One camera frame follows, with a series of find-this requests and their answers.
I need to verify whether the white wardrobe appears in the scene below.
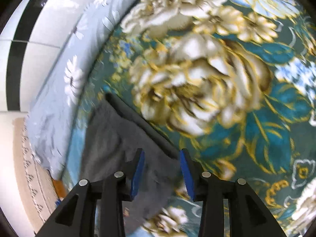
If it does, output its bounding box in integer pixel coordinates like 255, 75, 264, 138
0, 0, 109, 114

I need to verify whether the light blue floral quilt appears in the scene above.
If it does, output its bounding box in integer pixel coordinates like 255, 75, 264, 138
25, 0, 158, 178

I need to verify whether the beige quilted headboard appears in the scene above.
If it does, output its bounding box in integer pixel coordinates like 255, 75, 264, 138
12, 117, 62, 234

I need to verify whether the wooden bed frame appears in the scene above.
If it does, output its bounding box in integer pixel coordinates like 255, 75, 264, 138
52, 179, 67, 198

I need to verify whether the dark grey hoodie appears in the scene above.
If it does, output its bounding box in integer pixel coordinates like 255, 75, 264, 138
80, 92, 183, 237

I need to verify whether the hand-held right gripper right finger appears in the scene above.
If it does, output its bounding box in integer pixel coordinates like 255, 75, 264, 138
179, 149, 288, 237

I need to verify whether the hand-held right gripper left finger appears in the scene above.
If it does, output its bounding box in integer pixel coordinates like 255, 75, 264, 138
35, 148, 146, 237

